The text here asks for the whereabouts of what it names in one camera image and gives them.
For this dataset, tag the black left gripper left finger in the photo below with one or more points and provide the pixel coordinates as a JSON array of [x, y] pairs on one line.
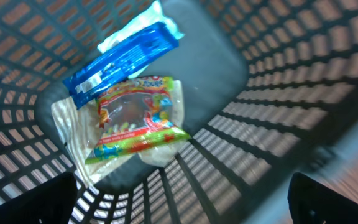
[[50, 202]]

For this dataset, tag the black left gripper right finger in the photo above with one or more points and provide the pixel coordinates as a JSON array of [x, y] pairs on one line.
[[311, 202]]

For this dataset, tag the beige snack bag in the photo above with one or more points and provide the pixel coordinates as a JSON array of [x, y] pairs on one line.
[[78, 129]]

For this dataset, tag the blue cookie packet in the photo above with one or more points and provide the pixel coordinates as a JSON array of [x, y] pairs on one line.
[[116, 64]]

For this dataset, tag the green gummy candy bag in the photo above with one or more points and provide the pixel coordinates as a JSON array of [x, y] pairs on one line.
[[141, 116]]

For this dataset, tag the light teal snack packet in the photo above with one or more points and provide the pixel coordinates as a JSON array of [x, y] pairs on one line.
[[150, 16]]

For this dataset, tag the grey plastic laundry basket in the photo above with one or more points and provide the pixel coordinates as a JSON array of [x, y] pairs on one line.
[[269, 86]]

